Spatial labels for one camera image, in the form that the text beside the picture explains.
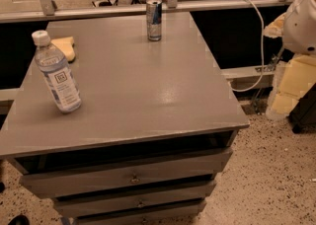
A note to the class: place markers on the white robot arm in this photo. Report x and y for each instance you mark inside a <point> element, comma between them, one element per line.
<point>299,28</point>

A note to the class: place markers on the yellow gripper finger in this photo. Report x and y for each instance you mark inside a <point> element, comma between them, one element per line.
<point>275,28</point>
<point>291,83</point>

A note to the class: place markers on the grey drawer cabinet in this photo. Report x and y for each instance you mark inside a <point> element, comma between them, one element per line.
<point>140,99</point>

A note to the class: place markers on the clear blue-label plastic bottle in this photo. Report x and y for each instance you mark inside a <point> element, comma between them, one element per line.
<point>57,74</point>

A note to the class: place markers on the yellow sponge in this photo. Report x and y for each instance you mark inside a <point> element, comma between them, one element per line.
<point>66,45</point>

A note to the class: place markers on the silver blue redbull can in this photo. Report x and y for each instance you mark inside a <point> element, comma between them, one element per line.
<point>154,19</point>

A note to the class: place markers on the grey drawer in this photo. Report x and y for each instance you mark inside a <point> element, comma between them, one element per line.
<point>135,199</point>
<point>140,216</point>
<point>127,173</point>

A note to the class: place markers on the middle grey drawer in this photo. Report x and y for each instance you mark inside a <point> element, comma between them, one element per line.
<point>135,199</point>

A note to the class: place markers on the bottom grey drawer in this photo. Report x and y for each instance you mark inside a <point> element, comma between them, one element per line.
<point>140,216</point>

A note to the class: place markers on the black object bottom left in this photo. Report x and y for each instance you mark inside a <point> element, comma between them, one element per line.
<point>19,220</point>

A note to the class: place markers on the top grey drawer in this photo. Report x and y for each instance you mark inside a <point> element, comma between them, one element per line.
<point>127,173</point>

